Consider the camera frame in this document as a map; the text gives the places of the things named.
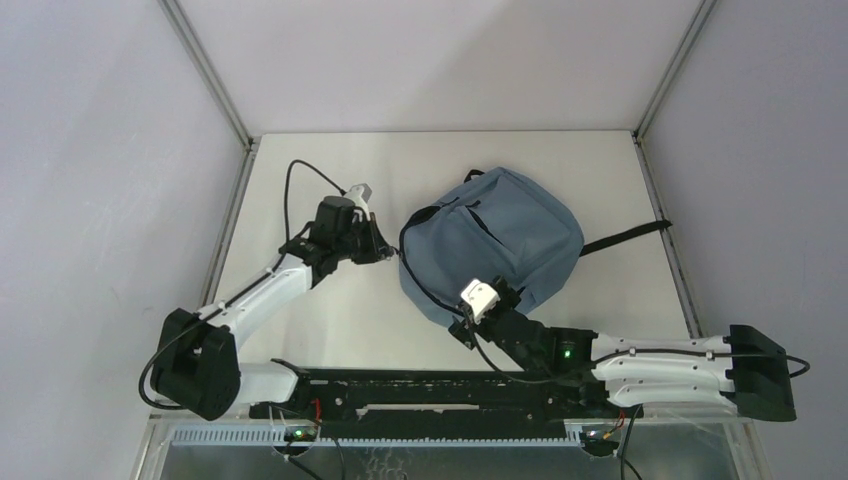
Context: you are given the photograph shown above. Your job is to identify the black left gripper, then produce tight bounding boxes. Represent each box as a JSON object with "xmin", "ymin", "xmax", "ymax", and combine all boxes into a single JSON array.
[{"xmin": 334, "ymin": 212, "xmax": 393, "ymax": 265}]

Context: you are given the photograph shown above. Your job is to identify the blue student backpack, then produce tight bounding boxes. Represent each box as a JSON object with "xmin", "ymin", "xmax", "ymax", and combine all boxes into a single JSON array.
[{"xmin": 398, "ymin": 167, "xmax": 671, "ymax": 328}]

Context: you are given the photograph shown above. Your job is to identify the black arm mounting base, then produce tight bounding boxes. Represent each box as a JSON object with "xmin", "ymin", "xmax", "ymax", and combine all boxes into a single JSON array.
[{"xmin": 248, "ymin": 368, "xmax": 642, "ymax": 438}]

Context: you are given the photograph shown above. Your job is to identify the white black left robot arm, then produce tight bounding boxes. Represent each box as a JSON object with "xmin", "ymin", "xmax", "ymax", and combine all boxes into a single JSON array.
[{"xmin": 139, "ymin": 184, "xmax": 396, "ymax": 421}]

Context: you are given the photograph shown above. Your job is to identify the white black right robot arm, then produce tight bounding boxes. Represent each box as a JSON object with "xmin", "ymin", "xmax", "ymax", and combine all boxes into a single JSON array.
[{"xmin": 450, "ymin": 277, "xmax": 797, "ymax": 422}]

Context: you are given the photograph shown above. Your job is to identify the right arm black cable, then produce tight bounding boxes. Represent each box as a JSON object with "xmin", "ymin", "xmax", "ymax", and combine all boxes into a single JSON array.
[{"xmin": 463, "ymin": 311, "xmax": 812, "ymax": 387}]

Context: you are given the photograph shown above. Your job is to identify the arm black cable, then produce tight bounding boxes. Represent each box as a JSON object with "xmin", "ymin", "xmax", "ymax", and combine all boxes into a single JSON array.
[
  {"xmin": 137, "ymin": 158, "xmax": 349, "ymax": 412},
  {"xmin": 463, "ymin": 311, "xmax": 812, "ymax": 387}
]

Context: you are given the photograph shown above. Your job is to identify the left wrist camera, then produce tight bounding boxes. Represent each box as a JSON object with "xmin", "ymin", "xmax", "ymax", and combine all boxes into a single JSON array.
[{"xmin": 343, "ymin": 183, "xmax": 372, "ymax": 220}]

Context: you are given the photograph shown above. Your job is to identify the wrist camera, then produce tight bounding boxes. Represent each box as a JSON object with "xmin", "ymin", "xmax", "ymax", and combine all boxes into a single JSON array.
[
  {"xmin": 343, "ymin": 183, "xmax": 372, "ymax": 220},
  {"xmin": 459, "ymin": 279, "xmax": 501, "ymax": 324}
]

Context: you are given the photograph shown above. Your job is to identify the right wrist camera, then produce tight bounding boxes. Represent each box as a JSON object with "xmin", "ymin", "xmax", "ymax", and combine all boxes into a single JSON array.
[{"xmin": 459, "ymin": 279, "xmax": 501, "ymax": 324}]

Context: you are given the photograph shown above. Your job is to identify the white slotted cable duct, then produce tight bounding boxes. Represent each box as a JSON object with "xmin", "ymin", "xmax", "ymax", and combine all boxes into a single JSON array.
[{"xmin": 167, "ymin": 424, "xmax": 582, "ymax": 448}]

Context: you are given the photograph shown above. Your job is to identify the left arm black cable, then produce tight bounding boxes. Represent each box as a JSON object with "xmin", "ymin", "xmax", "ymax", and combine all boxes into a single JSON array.
[{"xmin": 137, "ymin": 158, "xmax": 349, "ymax": 412}]

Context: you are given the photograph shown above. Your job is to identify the left aluminium frame post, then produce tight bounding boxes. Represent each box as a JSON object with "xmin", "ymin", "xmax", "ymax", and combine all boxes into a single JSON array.
[{"xmin": 158, "ymin": 0, "xmax": 254, "ymax": 151}]

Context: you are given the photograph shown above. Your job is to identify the aluminium frame post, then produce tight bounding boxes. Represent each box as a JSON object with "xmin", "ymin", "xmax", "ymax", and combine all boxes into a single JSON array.
[
  {"xmin": 158, "ymin": 0, "xmax": 254, "ymax": 151},
  {"xmin": 633, "ymin": 0, "xmax": 720, "ymax": 143}
]

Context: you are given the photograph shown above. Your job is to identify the right aluminium frame post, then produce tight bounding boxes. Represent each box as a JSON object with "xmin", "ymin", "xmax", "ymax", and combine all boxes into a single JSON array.
[{"xmin": 633, "ymin": 0, "xmax": 720, "ymax": 143}]

